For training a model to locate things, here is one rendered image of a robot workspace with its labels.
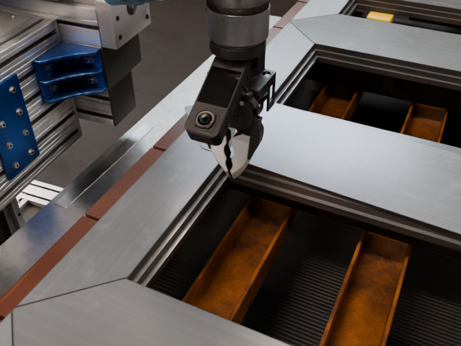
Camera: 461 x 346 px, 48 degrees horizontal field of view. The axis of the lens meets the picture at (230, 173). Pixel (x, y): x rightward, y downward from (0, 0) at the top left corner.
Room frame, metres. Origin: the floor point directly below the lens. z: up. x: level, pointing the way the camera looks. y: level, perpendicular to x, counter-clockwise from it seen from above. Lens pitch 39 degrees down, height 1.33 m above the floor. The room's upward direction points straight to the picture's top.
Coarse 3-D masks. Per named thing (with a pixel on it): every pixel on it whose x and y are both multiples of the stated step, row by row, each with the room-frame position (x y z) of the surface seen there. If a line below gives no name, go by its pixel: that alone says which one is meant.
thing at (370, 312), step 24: (408, 120) 0.95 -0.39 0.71; (432, 120) 0.99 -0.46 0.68; (360, 240) 0.57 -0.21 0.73; (384, 240) 0.61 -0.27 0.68; (360, 264) 0.56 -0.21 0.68; (384, 264) 0.56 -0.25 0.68; (360, 288) 0.51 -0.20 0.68; (384, 288) 0.51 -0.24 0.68; (336, 312) 0.44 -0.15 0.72; (360, 312) 0.47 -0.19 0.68; (384, 312) 0.47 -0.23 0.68; (336, 336) 0.43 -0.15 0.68; (360, 336) 0.43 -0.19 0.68; (384, 336) 0.40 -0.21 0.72
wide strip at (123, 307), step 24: (96, 288) 0.38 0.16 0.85; (120, 288) 0.38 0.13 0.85; (144, 288) 0.38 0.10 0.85; (24, 312) 0.35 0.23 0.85; (48, 312) 0.35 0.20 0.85; (72, 312) 0.35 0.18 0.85; (96, 312) 0.35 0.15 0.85; (120, 312) 0.35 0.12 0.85; (144, 312) 0.35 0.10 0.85; (168, 312) 0.35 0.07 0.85; (192, 312) 0.35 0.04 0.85; (24, 336) 0.32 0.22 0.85; (48, 336) 0.32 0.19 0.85; (72, 336) 0.32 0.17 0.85; (96, 336) 0.32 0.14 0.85; (120, 336) 0.32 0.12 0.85; (144, 336) 0.32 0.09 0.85; (168, 336) 0.32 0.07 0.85; (192, 336) 0.32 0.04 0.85; (216, 336) 0.32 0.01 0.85; (240, 336) 0.32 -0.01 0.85; (264, 336) 0.32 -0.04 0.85
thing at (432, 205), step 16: (432, 160) 0.62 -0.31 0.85; (448, 160) 0.62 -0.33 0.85; (432, 176) 0.58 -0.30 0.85; (448, 176) 0.58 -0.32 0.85; (432, 192) 0.55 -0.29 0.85; (448, 192) 0.55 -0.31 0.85; (416, 208) 0.52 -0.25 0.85; (432, 208) 0.52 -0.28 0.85; (448, 208) 0.52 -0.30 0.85; (432, 224) 0.48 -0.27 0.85; (448, 224) 0.48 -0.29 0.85
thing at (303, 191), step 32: (352, 0) 1.32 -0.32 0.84; (384, 0) 1.30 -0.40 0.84; (352, 64) 0.98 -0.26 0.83; (384, 64) 0.96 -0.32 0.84; (416, 64) 0.94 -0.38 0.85; (288, 96) 0.85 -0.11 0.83; (288, 192) 0.57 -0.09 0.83; (320, 192) 0.56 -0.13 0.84; (192, 224) 0.51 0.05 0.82; (384, 224) 0.51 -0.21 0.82; (416, 224) 0.50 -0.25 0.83; (160, 256) 0.45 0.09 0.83
